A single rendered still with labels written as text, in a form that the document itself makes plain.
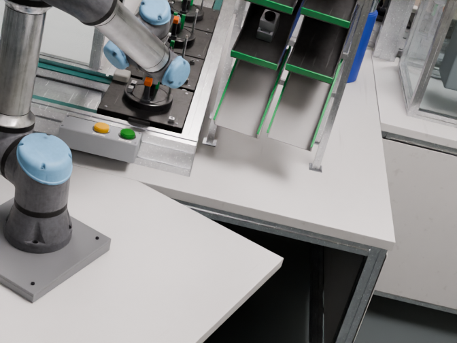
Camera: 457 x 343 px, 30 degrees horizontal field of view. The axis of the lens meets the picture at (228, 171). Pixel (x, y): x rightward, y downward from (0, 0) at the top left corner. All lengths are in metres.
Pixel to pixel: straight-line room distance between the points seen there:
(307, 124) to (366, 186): 0.30
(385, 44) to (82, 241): 1.87
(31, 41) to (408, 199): 1.71
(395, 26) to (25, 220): 1.99
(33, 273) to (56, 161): 0.25
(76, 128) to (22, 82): 0.43
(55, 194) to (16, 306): 0.25
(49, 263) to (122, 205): 0.34
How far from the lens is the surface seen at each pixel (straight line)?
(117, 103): 2.41
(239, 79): 2.41
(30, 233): 1.91
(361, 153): 2.72
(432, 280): 3.34
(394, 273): 3.31
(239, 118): 2.37
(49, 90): 2.54
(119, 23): 1.80
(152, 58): 1.92
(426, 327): 3.57
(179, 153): 2.32
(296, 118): 2.39
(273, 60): 2.30
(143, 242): 2.06
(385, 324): 3.50
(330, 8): 2.28
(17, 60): 1.85
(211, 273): 2.02
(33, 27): 1.82
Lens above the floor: 2.07
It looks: 30 degrees down
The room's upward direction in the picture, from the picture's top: 14 degrees clockwise
